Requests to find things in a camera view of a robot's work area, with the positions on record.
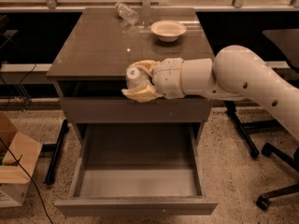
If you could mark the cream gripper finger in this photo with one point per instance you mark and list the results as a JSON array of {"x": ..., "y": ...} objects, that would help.
[
  {"x": 144, "y": 95},
  {"x": 147, "y": 66}
]

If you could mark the black table leg left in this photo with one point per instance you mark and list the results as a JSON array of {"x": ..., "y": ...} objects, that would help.
[{"x": 55, "y": 149}]

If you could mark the closed grey upper drawer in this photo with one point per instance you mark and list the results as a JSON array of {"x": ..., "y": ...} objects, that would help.
[{"x": 122, "y": 110}]

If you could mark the white paper bowl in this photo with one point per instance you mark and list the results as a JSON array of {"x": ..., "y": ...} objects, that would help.
[{"x": 168, "y": 31}]

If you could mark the clear crumpled plastic bottle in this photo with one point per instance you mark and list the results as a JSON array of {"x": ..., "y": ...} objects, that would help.
[{"x": 127, "y": 13}]

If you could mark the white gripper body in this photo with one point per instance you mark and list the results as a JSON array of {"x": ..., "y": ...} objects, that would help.
[{"x": 168, "y": 77}]

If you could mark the blue plastic bottle white cap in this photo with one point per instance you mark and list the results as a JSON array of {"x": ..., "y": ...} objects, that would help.
[{"x": 137, "y": 78}]

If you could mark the grey drawer cabinet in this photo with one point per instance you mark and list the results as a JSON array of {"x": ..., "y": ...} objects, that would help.
[{"x": 93, "y": 59}]

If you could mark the cardboard box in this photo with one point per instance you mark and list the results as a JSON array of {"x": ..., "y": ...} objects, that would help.
[{"x": 20, "y": 154}]

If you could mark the open grey drawer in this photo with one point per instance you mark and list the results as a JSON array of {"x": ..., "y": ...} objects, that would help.
[{"x": 138, "y": 170}]

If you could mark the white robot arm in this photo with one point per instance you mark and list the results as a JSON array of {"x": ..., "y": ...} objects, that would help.
[{"x": 235, "y": 73}]

